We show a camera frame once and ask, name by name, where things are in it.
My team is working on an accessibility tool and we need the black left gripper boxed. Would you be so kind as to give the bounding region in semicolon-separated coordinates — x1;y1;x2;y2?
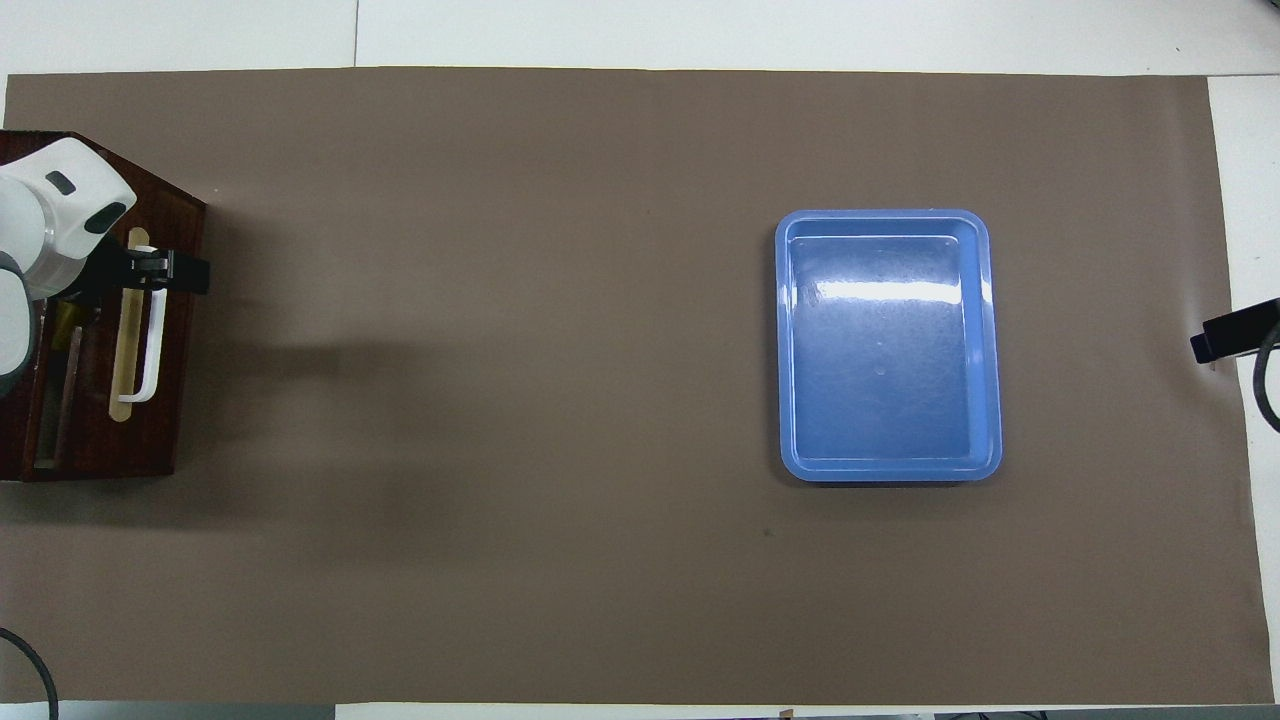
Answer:
73;248;212;305

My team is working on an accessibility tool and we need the wooden drawer with white handle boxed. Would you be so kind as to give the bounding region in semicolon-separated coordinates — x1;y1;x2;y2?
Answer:
35;135;209;481

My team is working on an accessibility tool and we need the dark wooden drawer cabinet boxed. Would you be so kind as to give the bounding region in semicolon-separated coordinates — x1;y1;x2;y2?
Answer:
0;130;209;483

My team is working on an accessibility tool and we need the brown paper table mat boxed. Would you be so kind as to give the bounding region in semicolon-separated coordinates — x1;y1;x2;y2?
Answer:
0;66;1276;707

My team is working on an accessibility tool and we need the blue plastic tray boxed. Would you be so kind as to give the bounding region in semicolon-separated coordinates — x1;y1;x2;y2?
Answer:
775;208;1004;485

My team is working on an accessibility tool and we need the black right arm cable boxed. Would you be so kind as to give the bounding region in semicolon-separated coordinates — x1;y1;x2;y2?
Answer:
1254;325;1280;433

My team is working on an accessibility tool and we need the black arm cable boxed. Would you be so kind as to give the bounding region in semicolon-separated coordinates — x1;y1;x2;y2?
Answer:
0;627;60;720
1254;325;1280;433

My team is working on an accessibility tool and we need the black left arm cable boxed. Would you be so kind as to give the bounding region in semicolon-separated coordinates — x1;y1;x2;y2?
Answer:
0;627;60;720

